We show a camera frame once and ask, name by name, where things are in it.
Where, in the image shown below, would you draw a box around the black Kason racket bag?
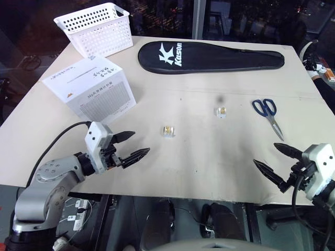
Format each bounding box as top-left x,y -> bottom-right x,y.
137,40 -> 286,75

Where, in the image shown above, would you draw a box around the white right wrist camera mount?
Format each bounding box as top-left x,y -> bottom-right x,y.
301,143 -> 335,202

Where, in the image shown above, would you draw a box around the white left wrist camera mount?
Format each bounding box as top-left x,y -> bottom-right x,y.
84,121 -> 115,176

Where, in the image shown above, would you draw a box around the blue-handled scissors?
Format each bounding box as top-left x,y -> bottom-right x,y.
251,98 -> 285,142

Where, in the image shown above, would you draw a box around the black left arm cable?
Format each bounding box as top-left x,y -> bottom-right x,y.
25,121 -> 93,189

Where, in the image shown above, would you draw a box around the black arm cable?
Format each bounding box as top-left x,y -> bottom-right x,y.
25,121 -> 93,189
291,175 -> 335,251

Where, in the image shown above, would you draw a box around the black table frame leg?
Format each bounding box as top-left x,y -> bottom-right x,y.
90,193 -> 111,251

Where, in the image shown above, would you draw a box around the white power strip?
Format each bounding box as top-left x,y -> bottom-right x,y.
74,199 -> 90,233

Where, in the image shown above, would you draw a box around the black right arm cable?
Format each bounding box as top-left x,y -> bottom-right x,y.
291,175 -> 335,251

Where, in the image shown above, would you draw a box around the white cardboard box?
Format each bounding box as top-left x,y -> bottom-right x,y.
41,55 -> 137,124

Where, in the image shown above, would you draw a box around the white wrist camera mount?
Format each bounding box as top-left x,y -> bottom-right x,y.
84,121 -> 115,176
301,143 -> 335,202

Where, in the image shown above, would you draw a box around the grey robot torso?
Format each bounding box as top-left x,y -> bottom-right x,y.
146,237 -> 265,251

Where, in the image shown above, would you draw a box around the white perforated plastic basket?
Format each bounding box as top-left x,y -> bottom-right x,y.
53,2 -> 133,59

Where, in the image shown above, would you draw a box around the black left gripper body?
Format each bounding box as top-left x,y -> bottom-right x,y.
99,135 -> 124,171

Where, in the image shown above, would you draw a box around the dark rounded robot foot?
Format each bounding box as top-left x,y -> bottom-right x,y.
199,202 -> 247,242

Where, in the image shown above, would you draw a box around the white curved tube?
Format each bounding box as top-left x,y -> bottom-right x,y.
299,39 -> 319,64

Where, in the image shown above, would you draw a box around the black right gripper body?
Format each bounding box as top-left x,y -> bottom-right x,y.
287,159 -> 318,191

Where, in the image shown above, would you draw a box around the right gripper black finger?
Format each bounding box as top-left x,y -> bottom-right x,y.
273,142 -> 306,161
252,159 -> 292,194

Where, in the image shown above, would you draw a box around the orange box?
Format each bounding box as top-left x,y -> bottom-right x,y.
323,67 -> 335,84

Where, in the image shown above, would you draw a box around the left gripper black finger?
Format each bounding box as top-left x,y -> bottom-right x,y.
113,131 -> 136,144
120,147 -> 151,169

